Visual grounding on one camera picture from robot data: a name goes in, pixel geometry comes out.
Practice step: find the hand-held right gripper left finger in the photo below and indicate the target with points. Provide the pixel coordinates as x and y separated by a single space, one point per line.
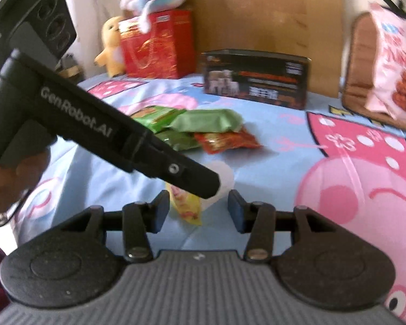
160 211

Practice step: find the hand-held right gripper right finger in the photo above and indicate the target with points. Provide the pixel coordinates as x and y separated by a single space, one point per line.
235 215

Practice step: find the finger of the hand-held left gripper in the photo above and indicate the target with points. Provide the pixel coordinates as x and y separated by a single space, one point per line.
189 176

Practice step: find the yellow snack packet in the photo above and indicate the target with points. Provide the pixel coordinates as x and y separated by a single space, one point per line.
187 210

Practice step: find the dark green snack packet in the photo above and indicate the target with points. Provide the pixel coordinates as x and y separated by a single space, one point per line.
181 140

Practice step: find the red snack packet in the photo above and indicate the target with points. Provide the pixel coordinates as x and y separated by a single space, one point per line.
226 140

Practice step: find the light green snack packet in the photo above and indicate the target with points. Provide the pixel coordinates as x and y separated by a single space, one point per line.
209 120

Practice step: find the green orange print snack packet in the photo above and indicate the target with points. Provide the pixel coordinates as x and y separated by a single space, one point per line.
155 116

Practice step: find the black sheep print box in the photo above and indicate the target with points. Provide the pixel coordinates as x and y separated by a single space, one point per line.
257 78

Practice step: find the person's left hand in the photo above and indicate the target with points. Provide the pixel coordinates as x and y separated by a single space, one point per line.
6 186

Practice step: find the brown cardboard box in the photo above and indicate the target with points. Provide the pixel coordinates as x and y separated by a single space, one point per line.
71 71

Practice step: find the yellow chick plush toy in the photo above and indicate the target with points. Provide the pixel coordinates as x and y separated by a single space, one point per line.
110 47

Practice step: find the cartoon pig printed bedsheet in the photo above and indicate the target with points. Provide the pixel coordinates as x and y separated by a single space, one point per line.
291 149

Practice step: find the red gift bag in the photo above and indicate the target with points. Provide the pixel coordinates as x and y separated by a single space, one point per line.
155 50

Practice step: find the wooden headboard panel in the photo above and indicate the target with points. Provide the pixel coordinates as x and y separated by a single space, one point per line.
257 13

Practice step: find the brown seat cushion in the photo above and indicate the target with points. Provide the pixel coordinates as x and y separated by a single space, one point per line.
357 71

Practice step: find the large pink snack bag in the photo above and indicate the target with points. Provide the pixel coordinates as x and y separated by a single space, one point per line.
396 64

